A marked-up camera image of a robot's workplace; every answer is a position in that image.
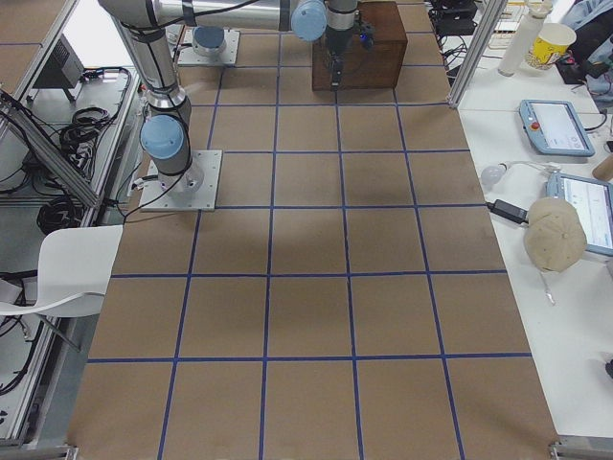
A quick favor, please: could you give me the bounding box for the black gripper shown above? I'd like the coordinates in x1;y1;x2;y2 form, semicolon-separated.
325;27;353;89

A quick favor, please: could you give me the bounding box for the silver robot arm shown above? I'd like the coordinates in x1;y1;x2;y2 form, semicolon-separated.
192;26;225;57
101;1;358;195

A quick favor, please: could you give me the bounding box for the dark wooden drawer cabinet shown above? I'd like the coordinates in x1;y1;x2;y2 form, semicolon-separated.
311;1;408;91

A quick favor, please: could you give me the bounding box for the white light bulb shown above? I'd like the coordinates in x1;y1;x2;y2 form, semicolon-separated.
480;163;508;189

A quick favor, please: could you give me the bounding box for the white cardboard tube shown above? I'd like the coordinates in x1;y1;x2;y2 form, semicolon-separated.
497;1;553;77

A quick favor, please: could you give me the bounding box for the yellow popcorn cup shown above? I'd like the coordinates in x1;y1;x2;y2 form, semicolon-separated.
525;23;577;70

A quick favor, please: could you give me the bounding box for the black power adapter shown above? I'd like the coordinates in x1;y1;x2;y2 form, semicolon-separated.
487;199;528;224

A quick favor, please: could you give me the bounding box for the blue teach pendant far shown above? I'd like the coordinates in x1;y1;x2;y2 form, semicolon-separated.
518;100;595;158

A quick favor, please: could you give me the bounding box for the blue teach pendant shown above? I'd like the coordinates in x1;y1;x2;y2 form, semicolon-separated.
545;172;612;257
518;100;595;158

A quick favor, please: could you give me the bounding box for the grey electronics box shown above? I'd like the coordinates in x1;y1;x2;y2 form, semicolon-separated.
33;34;85;103

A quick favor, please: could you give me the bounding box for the beige baseball cap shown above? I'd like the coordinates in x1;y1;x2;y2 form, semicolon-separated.
524;197;587;272

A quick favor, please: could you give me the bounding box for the blue teach pendant near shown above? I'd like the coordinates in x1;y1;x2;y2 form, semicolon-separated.
545;172;612;257

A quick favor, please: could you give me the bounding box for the white plastic chair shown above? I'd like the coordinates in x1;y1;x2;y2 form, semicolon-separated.
1;225;124;318

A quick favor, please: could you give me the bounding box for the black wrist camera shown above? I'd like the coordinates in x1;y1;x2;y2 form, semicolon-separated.
356;19;375;50

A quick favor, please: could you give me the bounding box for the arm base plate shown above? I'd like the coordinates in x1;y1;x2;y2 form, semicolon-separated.
139;149;222;212
177;28;240;67

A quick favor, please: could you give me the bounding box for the aluminium frame post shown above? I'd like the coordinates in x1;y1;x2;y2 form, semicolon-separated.
447;0;507;108

